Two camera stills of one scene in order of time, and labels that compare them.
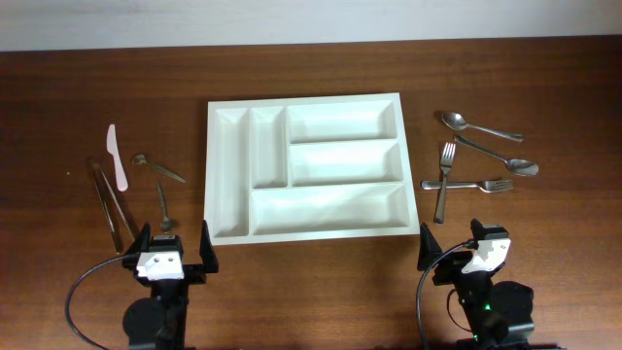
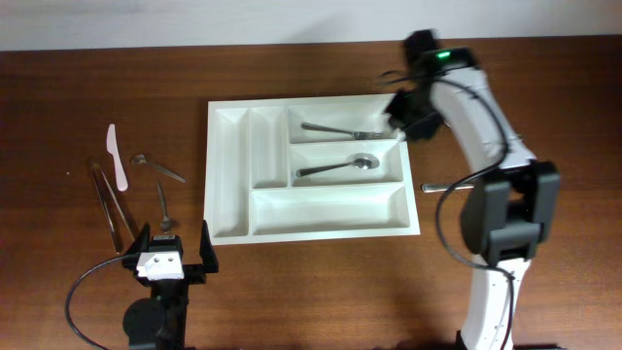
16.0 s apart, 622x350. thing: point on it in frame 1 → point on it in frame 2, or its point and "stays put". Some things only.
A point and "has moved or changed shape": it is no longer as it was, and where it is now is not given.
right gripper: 448,271 → 408,114
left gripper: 195,274 stays put
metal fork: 446,162 → 357,134
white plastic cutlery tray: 308,168 stays put
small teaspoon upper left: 141,159 stays put
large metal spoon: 516,166 has moved or changed shape
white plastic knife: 113,148 stays put
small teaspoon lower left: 166,222 stays put
